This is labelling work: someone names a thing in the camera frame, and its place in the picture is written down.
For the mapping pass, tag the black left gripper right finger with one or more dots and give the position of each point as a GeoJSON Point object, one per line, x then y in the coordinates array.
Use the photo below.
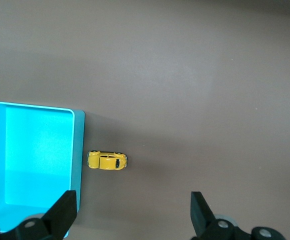
{"type": "Point", "coordinates": [202, 217]}

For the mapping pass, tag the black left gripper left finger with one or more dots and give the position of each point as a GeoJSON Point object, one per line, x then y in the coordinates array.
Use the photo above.
{"type": "Point", "coordinates": [60, 212]}

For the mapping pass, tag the yellow beetle toy car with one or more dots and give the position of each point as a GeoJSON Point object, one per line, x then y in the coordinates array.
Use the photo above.
{"type": "Point", "coordinates": [106, 161]}

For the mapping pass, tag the teal plastic bin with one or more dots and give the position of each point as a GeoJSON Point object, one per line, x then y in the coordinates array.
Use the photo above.
{"type": "Point", "coordinates": [35, 155]}

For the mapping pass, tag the brown table cover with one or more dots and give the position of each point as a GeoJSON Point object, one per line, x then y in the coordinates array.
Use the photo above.
{"type": "Point", "coordinates": [185, 75]}

